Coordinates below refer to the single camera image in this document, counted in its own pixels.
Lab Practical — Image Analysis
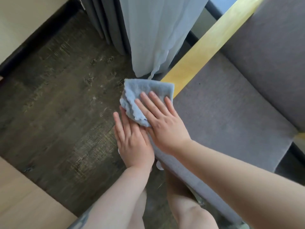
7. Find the person's right hand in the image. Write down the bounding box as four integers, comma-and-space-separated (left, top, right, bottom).
135, 91, 192, 157

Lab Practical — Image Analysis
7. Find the person's left hand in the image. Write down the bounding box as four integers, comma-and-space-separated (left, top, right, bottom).
113, 106, 155, 169

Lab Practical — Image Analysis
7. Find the blue cleaning cloth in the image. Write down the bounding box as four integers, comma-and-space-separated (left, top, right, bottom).
119, 79, 175, 128

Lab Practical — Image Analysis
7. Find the person's left forearm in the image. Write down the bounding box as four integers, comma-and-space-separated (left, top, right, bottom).
77, 162, 155, 229

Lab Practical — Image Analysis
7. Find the person's right forearm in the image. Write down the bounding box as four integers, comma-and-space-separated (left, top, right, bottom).
175, 139, 305, 229

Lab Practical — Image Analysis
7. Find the grey sofa seat cushion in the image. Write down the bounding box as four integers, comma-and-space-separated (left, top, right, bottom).
148, 52, 299, 225

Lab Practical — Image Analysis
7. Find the white sheer curtain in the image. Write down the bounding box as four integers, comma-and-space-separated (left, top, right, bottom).
118, 0, 210, 80

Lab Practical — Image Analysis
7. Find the grey curtain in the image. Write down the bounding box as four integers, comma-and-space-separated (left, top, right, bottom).
80, 0, 132, 56

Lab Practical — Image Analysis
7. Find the person's right leg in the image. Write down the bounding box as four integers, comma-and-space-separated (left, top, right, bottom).
166, 171, 219, 229

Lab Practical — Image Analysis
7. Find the grey sofa back cushion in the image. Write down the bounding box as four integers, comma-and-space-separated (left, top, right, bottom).
221, 0, 305, 134

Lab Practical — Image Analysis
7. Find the black baseboard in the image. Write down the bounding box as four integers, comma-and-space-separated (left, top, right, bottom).
0, 1, 85, 78

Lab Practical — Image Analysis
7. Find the light wooden furniture panel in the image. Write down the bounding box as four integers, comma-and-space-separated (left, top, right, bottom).
0, 156, 78, 229

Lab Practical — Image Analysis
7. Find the yellow wooden sofa frame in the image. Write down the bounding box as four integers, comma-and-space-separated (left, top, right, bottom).
160, 0, 305, 148

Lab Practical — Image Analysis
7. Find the dark window frame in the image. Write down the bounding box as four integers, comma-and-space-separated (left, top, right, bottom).
189, 0, 230, 49

